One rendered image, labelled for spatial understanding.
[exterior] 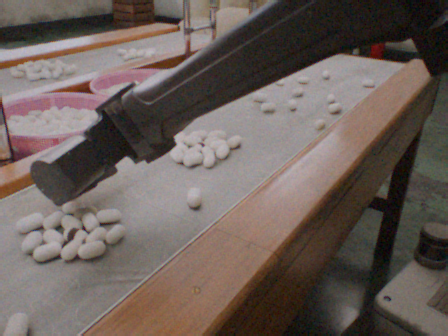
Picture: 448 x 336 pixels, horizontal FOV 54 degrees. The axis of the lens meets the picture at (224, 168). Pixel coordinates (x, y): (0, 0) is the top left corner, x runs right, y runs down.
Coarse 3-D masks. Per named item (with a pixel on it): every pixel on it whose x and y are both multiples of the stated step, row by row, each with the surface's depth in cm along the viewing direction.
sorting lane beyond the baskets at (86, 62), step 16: (176, 32) 194; (112, 48) 162; (128, 48) 163; (144, 48) 163; (160, 48) 164; (176, 48) 165; (80, 64) 140; (96, 64) 140; (112, 64) 141; (0, 80) 122; (16, 80) 122; (48, 80) 123
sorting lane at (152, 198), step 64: (320, 64) 148; (384, 64) 151; (192, 128) 94; (256, 128) 95; (320, 128) 96; (128, 192) 69; (0, 256) 55; (128, 256) 55; (0, 320) 45; (64, 320) 46
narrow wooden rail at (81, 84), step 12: (192, 48) 154; (144, 60) 137; (156, 60) 137; (168, 60) 141; (180, 60) 146; (96, 72) 123; (108, 72) 123; (48, 84) 111; (60, 84) 112; (72, 84) 112; (84, 84) 115; (12, 96) 102; (24, 96) 102; (36, 108) 104; (48, 108) 107; (60, 108) 110; (84, 108) 117
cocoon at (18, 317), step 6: (12, 318) 43; (18, 318) 43; (24, 318) 43; (12, 324) 42; (18, 324) 43; (24, 324) 43; (6, 330) 42; (12, 330) 42; (18, 330) 42; (24, 330) 43
